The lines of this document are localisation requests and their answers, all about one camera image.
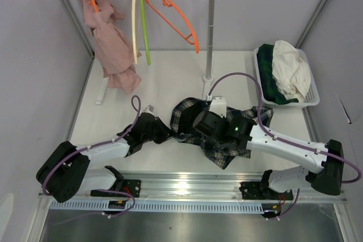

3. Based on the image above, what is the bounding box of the pink pleated skirt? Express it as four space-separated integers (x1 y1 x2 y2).
82 0 141 95

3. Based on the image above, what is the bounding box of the cream plastic hanger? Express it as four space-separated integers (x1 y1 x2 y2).
131 0 139 65

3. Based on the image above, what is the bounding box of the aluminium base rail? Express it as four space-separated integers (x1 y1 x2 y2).
38 171 348 205

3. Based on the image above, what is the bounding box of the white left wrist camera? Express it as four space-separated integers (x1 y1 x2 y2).
141 105 155 117

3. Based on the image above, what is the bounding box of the plaid green white skirt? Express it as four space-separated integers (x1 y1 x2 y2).
170 97 275 169

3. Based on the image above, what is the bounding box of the white cloth in basket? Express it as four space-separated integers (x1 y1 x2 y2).
272 40 311 103

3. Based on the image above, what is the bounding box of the dark green cloth in basket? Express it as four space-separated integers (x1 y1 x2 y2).
257 44 298 105

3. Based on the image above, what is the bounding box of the green plastic hanger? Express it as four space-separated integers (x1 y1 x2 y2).
139 0 151 65

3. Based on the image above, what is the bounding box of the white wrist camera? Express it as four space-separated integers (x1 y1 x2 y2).
209 96 227 118
141 105 155 117

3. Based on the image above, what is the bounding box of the white perforated laundry basket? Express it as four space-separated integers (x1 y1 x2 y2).
254 48 320 109

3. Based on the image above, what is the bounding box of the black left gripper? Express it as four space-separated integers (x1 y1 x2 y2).
141 117 176 145

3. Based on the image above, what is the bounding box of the orange plastic hanger on rack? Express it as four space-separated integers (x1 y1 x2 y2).
144 0 200 54

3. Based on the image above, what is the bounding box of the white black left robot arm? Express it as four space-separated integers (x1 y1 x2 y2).
36 112 175 203

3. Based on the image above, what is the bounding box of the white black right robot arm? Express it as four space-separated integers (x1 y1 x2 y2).
193 111 344 199

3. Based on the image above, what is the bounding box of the white slotted cable duct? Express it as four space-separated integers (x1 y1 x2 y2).
50 199 264 214

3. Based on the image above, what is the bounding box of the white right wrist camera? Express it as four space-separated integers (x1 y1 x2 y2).
209 96 227 118

